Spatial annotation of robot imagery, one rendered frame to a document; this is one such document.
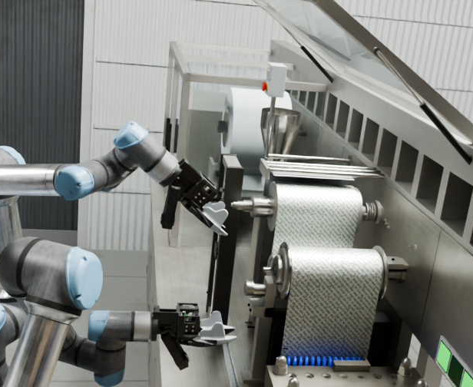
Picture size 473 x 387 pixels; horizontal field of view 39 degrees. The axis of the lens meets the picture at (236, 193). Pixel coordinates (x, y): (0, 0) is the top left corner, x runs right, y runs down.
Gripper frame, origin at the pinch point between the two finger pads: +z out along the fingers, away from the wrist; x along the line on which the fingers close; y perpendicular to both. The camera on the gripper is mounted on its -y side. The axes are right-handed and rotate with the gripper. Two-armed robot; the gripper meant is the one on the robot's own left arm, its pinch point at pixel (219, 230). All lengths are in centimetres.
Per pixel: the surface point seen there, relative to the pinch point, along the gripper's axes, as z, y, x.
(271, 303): 24.5, -5.2, -0.8
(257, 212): 11.2, 7.3, 20.0
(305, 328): 32.5, -2.4, -8.1
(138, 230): 65, -100, 299
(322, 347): 40.1, -3.2, -8.1
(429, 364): 78, 11, 5
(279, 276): 17.8, 2.6, -5.6
